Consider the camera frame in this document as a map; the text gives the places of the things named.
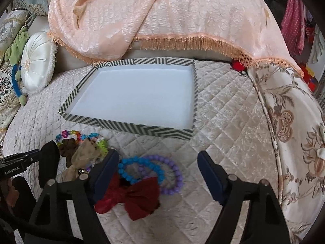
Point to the quilted beige sofa cover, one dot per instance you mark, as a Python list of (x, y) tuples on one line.
[(223, 122)]

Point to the red toy blocks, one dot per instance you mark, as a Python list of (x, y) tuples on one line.
[(310, 76)]

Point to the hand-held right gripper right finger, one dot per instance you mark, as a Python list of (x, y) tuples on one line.
[(210, 179)]

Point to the red velvet bow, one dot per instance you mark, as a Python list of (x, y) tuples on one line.
[(137, 198)]

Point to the brown scrunchie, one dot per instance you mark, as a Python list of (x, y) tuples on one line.
[(69, 148)]

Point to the green plush toy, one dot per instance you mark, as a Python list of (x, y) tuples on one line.
[(19, 43)]

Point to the small red object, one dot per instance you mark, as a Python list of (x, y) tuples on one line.
[(238, 65)]

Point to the peach fringed blanket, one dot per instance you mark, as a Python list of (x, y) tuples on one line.
[(177, 12)]

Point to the grey medallion embroidered cushion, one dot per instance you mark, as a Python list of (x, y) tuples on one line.
[(10, 28)]

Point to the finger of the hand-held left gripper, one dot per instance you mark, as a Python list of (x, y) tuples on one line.
[(50, 160)]

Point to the floral embroidered cushion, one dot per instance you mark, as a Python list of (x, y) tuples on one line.
[(6, 89)]

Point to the striped cardboard box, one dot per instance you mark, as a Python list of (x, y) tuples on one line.
[(142, 129)]

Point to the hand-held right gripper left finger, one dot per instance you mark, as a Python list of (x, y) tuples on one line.
[(106, 174)]

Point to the white round satin cushion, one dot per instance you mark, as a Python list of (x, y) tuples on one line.
[(35, 61)]

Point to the pink polka dot garment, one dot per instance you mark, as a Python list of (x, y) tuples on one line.
[(292, 20)]

